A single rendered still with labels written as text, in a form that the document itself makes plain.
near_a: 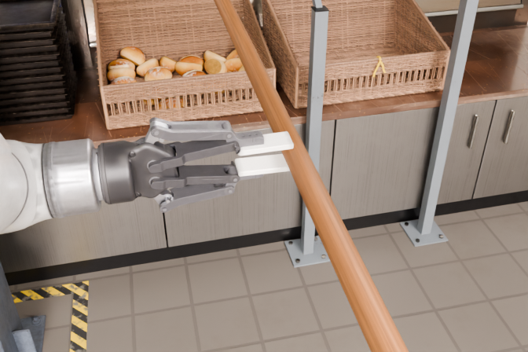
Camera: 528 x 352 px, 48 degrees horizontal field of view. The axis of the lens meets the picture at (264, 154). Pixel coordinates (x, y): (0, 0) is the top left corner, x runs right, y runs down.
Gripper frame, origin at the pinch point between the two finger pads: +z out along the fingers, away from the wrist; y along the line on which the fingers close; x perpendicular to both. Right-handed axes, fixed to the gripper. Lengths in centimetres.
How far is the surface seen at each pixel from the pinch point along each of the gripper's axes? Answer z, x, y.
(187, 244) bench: -4, -97, 113
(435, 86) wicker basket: 87, -102, 58
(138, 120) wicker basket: -16, -102, 59
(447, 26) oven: 117, -151, 61
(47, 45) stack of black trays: -40, -112, 36
